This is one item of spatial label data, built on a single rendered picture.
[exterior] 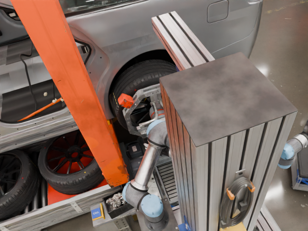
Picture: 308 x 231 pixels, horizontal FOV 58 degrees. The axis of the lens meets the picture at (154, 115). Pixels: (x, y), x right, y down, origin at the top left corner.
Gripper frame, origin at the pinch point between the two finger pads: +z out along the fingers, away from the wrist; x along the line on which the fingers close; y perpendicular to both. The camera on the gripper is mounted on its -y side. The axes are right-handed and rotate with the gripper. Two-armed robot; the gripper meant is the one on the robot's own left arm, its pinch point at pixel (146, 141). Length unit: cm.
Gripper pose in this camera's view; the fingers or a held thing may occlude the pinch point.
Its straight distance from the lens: 212.2
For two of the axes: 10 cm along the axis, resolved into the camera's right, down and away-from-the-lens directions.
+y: 1.3, 6.6, 7.4
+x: 4.6, -7.1, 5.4
